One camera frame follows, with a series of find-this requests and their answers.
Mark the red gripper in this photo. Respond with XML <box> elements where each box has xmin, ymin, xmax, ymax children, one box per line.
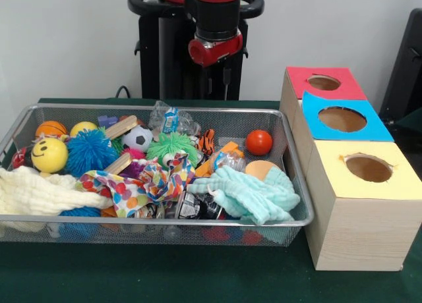
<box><xmin>188</xmin><ymin>32</ymin><xmax>244</xmax><ymax>101</ymax></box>

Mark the orange striped tiger plush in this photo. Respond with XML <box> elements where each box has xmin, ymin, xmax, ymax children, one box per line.
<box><xmin>196</xmin><ymin>129</ymin><xmax>216</xmax><ymax>157</ymax></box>

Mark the mint green cloth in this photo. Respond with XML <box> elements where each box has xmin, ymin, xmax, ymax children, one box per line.
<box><xmin>188</xmin><ymin>165</ymin><xmax>301</xmax><ymax>226</ymax></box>

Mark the shallow clear mesh bin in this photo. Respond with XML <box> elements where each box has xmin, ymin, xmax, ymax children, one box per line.
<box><xmin>0</xmin><ymin>103</ymin><xmax>314</xmax><ymax>248</ymax></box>

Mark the wooden box with three holes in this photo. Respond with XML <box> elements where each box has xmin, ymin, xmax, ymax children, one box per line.
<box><xmin>280</xmin><ymin>67</ymin><xmax>422</xmax><ymax>272</ymax></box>

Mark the crushed clear plastic bottle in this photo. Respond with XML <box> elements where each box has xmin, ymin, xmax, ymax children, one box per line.
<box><xmin>149</xmin><ymin>101</ymin><xmax>202</xmax><ymax>140</ymax></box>

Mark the orange flat plastic toy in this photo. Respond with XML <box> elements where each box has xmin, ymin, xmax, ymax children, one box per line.
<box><xmin>194</xmin><ymin>141</ymin><xmax>246</xmax><ymax>179</ymax></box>

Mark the red ball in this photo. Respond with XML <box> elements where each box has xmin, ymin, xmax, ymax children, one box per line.
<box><xmin>247</xmin><ymin>130</ymin><xmax>273</xmax><ymax>157</ymax></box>

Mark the green furry monster toy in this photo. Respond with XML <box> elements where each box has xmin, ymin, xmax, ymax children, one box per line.
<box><xmin>146</xmin><ymin>132</ymin><xmax>200</xmax><ymax>168</ymax></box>

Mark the toy hamburger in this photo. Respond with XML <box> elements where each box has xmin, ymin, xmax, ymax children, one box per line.
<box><xmin>244</xmin><ymin>159</ymin><xmax>281</xmax><ymax>182</ymax></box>

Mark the colourful polka dot cloth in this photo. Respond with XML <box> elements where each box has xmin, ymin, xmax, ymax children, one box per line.
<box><xmin>78</xmin><ymin>155</ymin><xmax>195</xmax><ymax>218</ymax></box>

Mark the blue spiky ball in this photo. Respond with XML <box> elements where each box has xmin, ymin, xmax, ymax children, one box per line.
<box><xmin>65</xmin><ymin>128</ymin><xmax>119</xmax><ymax>179</ymax></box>
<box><xmin>59</xmin><ymin>206</ymin><xmax>102</xmax><ymax>218</ymax></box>

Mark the orange toy basketball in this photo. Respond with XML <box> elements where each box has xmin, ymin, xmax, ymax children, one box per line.
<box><xmin>36</xmin><ymin>121</ymin><xmax>69</xmax><ymax>139</ymax></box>

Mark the large yellow ball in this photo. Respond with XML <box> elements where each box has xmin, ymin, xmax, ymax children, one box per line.
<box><xmin>31</xmin><ymin>137</ymin><xmax>69</xmax><ymax>174</ymax></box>

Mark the black stand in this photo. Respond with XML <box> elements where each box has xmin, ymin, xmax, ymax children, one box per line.
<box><xmin>382</xmin><ymin>9</ymin><xmax>422</xmax><ymax>129</ymax></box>

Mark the dark green table cloth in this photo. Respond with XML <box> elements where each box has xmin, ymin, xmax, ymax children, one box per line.
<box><xmin>0</xmin><ymin>97</ymin><xmax>422</xmax><ymax>303</ymax></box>

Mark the cream yellow cloth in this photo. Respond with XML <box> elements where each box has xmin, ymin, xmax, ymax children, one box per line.
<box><xmin>0</xmin><ymin>166</ymin><xmax>113</xmax><ymax>216</ymax></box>

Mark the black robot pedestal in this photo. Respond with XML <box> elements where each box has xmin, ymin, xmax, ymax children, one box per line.
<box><xmin>128</xmin><ymin>0</ymin><xmax>265</xmax><ymax>101</ymax></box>

